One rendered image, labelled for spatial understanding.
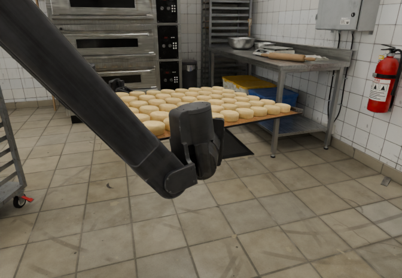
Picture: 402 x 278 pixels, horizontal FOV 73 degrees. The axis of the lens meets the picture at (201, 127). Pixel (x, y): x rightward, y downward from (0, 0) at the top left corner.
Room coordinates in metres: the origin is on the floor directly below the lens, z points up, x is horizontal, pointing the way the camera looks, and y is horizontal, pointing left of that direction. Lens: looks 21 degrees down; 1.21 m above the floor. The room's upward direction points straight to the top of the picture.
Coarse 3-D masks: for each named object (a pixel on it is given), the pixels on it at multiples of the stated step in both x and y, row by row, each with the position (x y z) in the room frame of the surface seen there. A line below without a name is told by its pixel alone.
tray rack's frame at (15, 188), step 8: (0, 88) 1.66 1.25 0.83; (0, 96) 1.64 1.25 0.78; (0, 104) 1.64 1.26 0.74; (0, 112) 1.64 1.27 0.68; (8, 120) 1.66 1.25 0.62; (8, 128) 1.64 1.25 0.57; (8, 136) 1.64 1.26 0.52; (8, 144) 1.64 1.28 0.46; (16, 152) 1.65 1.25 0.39; (16, 160) 1.64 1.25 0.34; (16, 168) 1.64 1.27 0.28; (24, 176) 1.66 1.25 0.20; (8, 184) 1.64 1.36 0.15; (16, 184) 1.64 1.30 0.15; (24, 184) 1.64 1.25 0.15; (0, 192) 1.55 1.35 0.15; (8, 192) 1.55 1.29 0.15; (16, 192) 1.56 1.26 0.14; (0, 200) 1.45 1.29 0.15; (8, 200) 1.49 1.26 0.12; (24, 200) 1.60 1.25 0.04
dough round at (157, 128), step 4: (152, 120) 0.56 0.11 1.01; (144, 124) 0.53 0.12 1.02; (148, 124) 0.53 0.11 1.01; (152, 124) 0.53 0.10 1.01; (156, 124) 0.53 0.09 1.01; (160, 124) 0.53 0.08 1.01; (164, 124) 0.54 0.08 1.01; (148, 128) 0.51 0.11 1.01; (152, 128) 0.51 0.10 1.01; (156, 128) 0.52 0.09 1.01; (160, 128) 0.52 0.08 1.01; (164, 128) 0.53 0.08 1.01; (152, 132) 0.51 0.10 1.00; (156, 132) 0.52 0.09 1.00; (160, 132) 0.52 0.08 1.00; (164, 132) 0.53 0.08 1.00
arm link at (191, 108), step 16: (176, 112) 0.41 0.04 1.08; (192, 112) 0.40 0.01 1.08; (208, 112) 0.41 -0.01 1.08; (176, 128) 0.40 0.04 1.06; (192, 128) 0.40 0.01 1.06; (208, 128) 0.41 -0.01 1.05; (176, 144) 0.40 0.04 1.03; (192, 144) 0.40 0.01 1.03; (176, 176) 0.35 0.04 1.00; (192, 176) 0.37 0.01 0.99; (176, 192) 0.35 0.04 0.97
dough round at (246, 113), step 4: (240, 108) 0.73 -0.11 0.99; (244, 108) 0.73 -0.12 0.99; (240, 112) 0.69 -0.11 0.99; (244, 112) 0.69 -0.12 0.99; (248, 112) 0.69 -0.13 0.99; (252, 112) 0.70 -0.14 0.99; (240, 116) 0.69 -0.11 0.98; (244, 116) 0.69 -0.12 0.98; (248, 116) 0.69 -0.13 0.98; (252, 116) 0.70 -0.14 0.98
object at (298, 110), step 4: (224, 88) 1.09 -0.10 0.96; (292, 108) 0.83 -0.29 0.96; (296, 108) 0.82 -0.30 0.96; (300, 112) 0.80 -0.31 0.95; (284, 116) 0.75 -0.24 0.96; (288, 116) 0.76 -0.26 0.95; (260, 120) 0.68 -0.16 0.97; (264, 120) 0.69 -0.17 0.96; (236, 124) 0.63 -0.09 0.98; (240, 124) 0.64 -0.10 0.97; (244, 124) 0.65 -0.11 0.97; (224, 128) 0.60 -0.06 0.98
